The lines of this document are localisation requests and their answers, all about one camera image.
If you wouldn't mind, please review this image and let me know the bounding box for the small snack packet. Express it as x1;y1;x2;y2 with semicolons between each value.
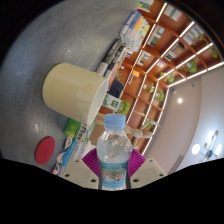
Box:
51;164;63;176
63;137;74;150
55;151;68;167

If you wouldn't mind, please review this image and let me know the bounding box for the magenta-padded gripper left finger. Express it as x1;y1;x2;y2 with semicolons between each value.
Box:
62;147;100;190

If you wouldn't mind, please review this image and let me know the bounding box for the flat round red coaster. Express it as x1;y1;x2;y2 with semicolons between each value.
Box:
34;135;56;166

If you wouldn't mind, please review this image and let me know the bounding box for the ceiling chandelier lamp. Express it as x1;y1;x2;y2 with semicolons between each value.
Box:
191;129;224;163

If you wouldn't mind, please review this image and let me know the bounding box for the beige chair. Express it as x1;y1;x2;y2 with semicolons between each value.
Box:
89;112;108;147

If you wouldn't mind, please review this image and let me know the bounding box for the clear water bottle blue cap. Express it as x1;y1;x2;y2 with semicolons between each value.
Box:
96;113;134;192

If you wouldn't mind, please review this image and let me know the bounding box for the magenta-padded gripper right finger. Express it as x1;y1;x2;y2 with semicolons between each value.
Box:
127;148;167;189

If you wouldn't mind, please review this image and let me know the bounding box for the dark chair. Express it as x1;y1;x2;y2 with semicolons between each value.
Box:
107;78;126;99

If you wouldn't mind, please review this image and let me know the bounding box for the cream cylindrical cup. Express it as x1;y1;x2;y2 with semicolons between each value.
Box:
41;62;110;126

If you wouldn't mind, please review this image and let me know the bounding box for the wooden wall shelf unit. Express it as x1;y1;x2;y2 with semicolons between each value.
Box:
113;0;224;158

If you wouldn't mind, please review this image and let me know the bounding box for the green and white box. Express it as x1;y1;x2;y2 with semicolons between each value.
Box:
63;118;97;144

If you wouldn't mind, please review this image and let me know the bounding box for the tall green white carton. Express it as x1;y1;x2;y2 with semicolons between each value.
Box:
101;93;122;113

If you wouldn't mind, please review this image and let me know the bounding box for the stack of dark books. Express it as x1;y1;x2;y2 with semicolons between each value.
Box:
95;39;128;79

